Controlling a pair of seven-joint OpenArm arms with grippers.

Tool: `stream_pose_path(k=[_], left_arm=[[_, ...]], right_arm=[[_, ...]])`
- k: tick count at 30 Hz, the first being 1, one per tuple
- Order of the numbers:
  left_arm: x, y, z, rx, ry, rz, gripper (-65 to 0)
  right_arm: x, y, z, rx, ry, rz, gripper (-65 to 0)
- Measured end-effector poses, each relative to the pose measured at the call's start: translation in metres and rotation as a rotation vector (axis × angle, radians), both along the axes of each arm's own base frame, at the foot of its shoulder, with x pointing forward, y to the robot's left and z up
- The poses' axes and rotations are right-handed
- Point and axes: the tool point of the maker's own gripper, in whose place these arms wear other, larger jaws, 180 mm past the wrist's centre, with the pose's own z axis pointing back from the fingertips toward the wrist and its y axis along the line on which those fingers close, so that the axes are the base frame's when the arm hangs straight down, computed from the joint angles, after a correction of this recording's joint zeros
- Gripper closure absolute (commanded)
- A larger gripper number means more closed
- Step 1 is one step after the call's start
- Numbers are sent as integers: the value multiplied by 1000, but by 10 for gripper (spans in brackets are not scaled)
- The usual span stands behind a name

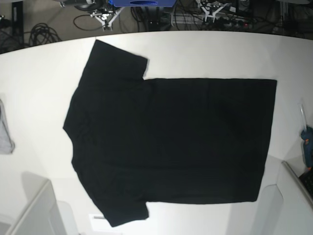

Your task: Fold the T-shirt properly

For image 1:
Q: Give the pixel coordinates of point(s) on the grey partition panel left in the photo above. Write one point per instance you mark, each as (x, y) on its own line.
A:
(41, 215)

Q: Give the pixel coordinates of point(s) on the blue plastic box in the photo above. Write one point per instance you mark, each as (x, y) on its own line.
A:
(142, 3)

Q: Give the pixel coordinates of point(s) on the white label plate with slot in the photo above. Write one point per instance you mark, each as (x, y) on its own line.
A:
(98, 222)

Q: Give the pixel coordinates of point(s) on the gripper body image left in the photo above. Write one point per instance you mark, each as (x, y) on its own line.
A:
(106, 17)

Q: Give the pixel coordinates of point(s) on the black T-shirt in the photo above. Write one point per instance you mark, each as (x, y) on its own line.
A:
(183, 140)

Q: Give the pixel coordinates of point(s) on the grey partition panel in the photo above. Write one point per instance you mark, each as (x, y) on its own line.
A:
(294, 189)
(41, 215)

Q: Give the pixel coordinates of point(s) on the blue glue gun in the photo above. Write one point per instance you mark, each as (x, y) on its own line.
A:
(306, 135)

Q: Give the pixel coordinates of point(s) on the power strip with plugs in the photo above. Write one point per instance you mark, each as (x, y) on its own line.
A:
(226, 22)

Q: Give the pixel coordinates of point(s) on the grey partition panel right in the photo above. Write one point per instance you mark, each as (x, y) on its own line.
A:
(294, 189)

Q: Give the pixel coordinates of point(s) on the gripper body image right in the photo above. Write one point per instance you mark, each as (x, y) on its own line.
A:
(211, 9)

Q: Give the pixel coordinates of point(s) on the black keyboard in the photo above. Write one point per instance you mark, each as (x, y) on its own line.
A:
(307, 181)

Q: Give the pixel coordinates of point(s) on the grey cloth at left edge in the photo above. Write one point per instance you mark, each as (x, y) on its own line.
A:
(7, 145)

